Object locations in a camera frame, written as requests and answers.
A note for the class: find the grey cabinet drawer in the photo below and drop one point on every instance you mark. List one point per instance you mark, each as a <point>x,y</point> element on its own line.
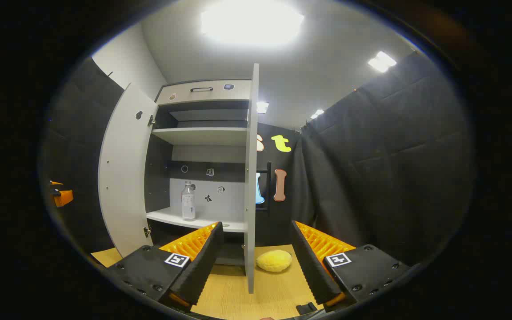
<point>180,94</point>

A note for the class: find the grey cabinet door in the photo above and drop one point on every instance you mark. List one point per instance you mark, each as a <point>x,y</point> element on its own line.
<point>125,178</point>
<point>250,178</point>

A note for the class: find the large ceiling light panel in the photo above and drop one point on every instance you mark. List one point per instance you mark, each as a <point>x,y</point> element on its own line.
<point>251,20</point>

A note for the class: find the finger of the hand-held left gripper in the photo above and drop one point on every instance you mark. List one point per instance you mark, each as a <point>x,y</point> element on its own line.
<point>64,197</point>

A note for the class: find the grey cabinet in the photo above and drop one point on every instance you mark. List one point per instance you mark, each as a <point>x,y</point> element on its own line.
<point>202,135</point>

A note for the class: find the yellow round sponge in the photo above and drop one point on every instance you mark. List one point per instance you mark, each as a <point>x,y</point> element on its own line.
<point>274,261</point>

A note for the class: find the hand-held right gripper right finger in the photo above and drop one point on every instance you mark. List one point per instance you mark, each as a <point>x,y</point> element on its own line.
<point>311,262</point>

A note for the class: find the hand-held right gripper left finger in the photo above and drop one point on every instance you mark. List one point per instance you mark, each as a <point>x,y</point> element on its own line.
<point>202,262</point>

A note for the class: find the clear plastic bottle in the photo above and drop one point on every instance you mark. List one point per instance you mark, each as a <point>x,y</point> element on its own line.
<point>188,204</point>

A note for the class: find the black backdrop cloth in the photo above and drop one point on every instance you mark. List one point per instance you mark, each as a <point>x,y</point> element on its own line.
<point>371,178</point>

